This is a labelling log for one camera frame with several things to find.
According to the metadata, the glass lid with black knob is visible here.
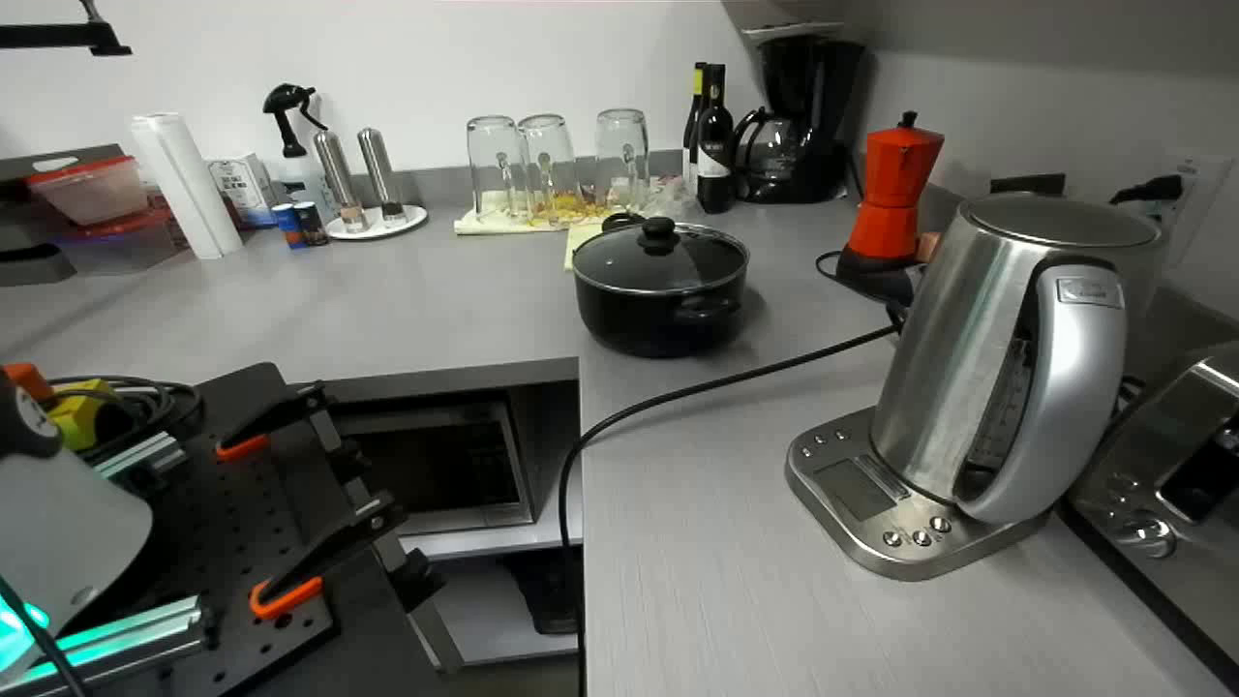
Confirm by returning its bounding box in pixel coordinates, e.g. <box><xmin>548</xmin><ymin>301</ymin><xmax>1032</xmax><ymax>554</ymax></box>
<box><xmin>575</xmin><ymin>213</ymin><xmax>752</xmax><ymax>298</ymax></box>

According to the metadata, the black cooking pot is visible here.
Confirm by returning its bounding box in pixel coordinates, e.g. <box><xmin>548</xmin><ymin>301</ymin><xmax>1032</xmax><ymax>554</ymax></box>
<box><xmin>568</xmin><ymin>210</ymin><xmax>756</xmax><ymax>361</ymax></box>

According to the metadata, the clear drinking glass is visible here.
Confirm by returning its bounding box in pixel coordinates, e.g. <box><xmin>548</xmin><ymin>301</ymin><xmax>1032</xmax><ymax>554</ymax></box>
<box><xmin>467</xmin><ymin>111</ymin><xmax>528</xmax><ymax>226</ymax></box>
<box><xmin>594</xmin><ymin>106</ymin><xmax>658</xmax><ymax>213</ymax></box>
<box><xmin>514</xmin><ymin>107</ymin><xmax>580</xmax><ymax>218</ymax></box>

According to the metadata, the red moka pot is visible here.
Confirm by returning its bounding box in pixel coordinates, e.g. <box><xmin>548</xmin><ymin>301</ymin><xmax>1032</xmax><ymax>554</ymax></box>
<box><xmin>846</xmin><ymin>107</ymin><xmax>951</xmax><ymax>271</ymax></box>

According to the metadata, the printed dish towel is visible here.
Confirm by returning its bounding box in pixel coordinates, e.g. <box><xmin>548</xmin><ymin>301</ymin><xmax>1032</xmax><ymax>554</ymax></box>
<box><xmin>450</xmin><ymin>187</ymin><xmax>691</xmax><ymax>245</ymax></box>

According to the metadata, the grey cabinet drawer unit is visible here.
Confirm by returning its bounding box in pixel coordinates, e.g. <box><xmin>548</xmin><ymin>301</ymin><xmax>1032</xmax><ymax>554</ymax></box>
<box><xmin>319</xmin><ymin>358</ymin><xmax>590</xmax><ymax>674</ymax></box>

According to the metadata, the dark wine bottle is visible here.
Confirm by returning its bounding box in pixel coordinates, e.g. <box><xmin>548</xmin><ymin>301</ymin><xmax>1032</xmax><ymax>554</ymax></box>
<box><xmin>679</xmin><ymin>58</ymin><xmax>736</xmax><ymax>218</ymax></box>

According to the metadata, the steel kettle base with buttons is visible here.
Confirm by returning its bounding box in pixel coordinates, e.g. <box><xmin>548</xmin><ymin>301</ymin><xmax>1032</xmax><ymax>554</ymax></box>
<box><xmin>783</xmin><ymin>408</ymin><xmax>1067</xmax><ymax>583</ymax></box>

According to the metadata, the white round plate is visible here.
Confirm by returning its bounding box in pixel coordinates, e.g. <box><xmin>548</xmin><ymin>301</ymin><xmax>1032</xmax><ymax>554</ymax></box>
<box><xmin>323</xmin><ymin>201</ymin><xmax>436</xmax><ymax>245</ymax></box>

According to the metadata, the black drip coffee maker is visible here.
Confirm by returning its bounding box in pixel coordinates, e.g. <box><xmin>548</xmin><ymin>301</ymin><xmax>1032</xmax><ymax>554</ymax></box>
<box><xmin>734</xmin><ymin>32</ymin><xmax>870</xmax><ymax>204</ymax></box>

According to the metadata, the steel shaker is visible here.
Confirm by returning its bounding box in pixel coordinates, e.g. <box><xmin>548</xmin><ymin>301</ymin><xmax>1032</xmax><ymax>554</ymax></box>
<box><xmin>352</xmin><ymin>125</ymin><xmax>406</xmax><ymax>218</ymax></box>
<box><xmin>310</xmin><ymin>128</ymin><xmax>367</xmax><ymax>231</ymax></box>

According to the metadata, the stainless steel electric kettle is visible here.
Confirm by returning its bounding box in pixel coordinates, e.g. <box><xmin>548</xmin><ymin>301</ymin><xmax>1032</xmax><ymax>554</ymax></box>
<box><xmin>867</xmin><ymin>192</ymin><xmax>1166</xmax><ymax>531</ymax></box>

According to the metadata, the small blue labelled jar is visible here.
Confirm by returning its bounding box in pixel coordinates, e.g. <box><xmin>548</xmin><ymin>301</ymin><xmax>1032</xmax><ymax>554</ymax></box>
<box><xmin>273</xmin><ymin>192</ymin><xmax>331</xmax><ymax>253</ymax></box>

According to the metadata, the spray bottle with black trigger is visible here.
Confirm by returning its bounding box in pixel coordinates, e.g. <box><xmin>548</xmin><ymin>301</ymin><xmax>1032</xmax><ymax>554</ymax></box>
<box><xmin>259</xmin><ymin>83</ymin><xmax>341</xmax><ymax>230</ymax></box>

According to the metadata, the black perforated mounting board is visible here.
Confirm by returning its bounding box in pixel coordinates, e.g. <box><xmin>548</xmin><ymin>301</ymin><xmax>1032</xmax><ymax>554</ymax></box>
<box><xmin>74</xmin><ymin>361</ymin><xmax>450</xmax><ymax>697</ymax></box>

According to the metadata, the white paper towel roll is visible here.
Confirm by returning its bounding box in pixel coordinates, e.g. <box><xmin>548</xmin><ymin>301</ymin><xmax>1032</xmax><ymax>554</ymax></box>
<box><xmin>130</xmin><ymin>107</ymin><xmax>248</xmax><ymax>265</ymax></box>

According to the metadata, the yellow connector block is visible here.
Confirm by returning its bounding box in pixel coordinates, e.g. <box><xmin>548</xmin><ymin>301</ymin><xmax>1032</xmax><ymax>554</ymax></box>
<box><xmin>47</xmin><ymin>378</ymin><xmax>115</xmax><ymax>457</ymax></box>

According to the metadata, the red lidded container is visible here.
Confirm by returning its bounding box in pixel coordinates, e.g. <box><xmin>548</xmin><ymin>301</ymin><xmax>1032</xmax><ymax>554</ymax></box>
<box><xmin>28</xmin><ymin>151</ymin><xmax>174</xmax><ymax>236</ymax></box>

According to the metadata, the stainless steel toaster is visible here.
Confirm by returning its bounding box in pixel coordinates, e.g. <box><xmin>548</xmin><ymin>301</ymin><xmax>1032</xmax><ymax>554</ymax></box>
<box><xmin>1061</xmin><ymin>341</ymin><xmax>1239</xmax><ymax>689</ymax></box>

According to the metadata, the grey white rounded cover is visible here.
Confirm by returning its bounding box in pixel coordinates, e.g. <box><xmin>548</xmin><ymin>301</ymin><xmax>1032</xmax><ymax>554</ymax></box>
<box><xmin>0</xmin><ymin>440</ymin><xmax>154</xmax><ymax>683</ymax></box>

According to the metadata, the black power cable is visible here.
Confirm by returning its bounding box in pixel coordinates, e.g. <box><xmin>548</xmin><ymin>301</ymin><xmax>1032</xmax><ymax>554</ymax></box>
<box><xmin>553</xmin><ymin>247</ymin><xmax>907</xmax><ymax>556</ymax></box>

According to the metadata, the black clamp with orange handle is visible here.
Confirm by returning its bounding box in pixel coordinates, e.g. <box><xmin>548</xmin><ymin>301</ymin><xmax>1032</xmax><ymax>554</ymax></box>
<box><xmin>211</xmin><ymin>378</ymin><xmax>337</xmax><ymax>467</ymax></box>
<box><xmin>246</xmin><ymin>488</ymin><xmax>446</xmax><ymax>626</ymax></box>

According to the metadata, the black wall outlet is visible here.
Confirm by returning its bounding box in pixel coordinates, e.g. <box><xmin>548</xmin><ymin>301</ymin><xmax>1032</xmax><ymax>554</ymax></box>
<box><xmin>988</xmin><ymin>169</ymin><xmax>1068</xmax><ymax>201</ymax></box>

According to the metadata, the green aluminium rail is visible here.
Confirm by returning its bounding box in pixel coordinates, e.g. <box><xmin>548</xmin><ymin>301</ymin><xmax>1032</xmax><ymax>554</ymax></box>
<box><xmin>0</xmin><ymin>591</ymin><xmax>219</xmax><ymax>689</ymax></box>

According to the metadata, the black overhead mount bar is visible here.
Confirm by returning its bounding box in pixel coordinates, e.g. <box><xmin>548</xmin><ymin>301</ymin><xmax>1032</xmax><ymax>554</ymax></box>
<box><xmin>0</xmin><ymin>0</ymin><xmax>137</xmax><ymax>58</ymax></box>

